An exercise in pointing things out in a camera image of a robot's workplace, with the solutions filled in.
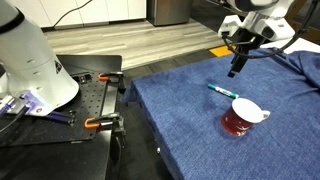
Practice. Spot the white cabinets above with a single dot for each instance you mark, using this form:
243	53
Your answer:
116	8

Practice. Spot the brown wooden door frame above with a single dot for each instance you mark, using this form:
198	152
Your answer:
311	33

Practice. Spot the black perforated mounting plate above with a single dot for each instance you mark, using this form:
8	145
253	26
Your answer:
90	100

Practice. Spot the black robot cart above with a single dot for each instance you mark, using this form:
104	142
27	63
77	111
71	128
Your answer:
66	163

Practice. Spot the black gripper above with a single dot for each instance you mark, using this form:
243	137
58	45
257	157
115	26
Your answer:
250	38

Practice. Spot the yellow floor marker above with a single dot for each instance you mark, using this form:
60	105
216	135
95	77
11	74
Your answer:
218	51

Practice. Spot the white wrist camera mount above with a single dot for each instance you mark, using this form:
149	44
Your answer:
228	24

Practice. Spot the red mug with white interior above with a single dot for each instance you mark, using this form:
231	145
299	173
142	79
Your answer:
235	121

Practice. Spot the stainless steel appliance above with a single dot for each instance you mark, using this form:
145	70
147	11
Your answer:
170	11

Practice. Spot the blue fabric tablecloth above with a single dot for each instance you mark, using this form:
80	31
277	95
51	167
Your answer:
186	110

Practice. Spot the green marker with white label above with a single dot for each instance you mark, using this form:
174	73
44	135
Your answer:
221	90

